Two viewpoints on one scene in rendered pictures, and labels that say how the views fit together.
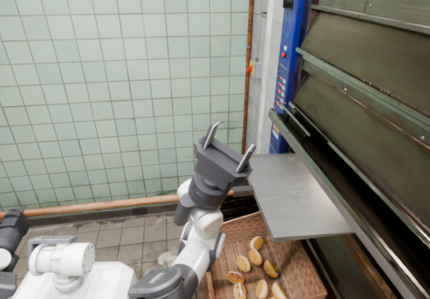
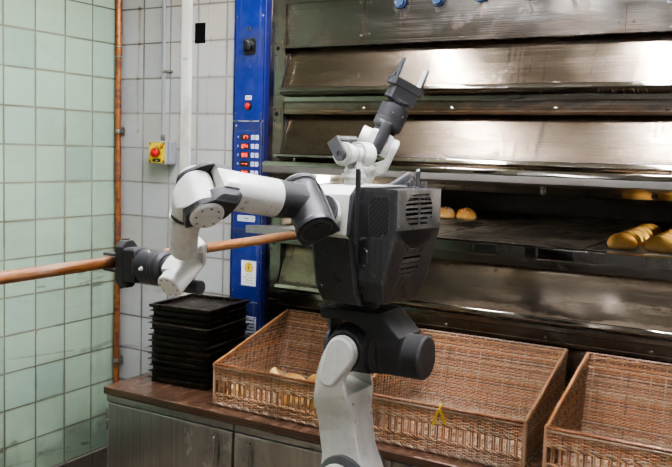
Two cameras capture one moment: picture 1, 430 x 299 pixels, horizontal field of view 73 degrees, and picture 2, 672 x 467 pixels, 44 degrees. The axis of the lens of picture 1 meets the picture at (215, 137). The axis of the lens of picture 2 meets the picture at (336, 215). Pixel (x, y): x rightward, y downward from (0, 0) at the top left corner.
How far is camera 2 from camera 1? 2.31 m
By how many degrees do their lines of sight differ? 54
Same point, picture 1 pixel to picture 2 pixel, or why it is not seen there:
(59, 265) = (365, 147)
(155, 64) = not seen: outside the picture
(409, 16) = (411, 35)
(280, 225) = not seen: hidden behind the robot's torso
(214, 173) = (407, 93)
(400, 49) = (410, 58)
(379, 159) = (423, 143)
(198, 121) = not seen: hidden behind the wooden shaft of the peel
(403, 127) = (434, 108)
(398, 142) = (432, 125)
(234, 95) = (99, 216)
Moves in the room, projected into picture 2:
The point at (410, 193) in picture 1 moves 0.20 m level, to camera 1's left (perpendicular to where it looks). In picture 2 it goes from (458, 148) to (428, 147)
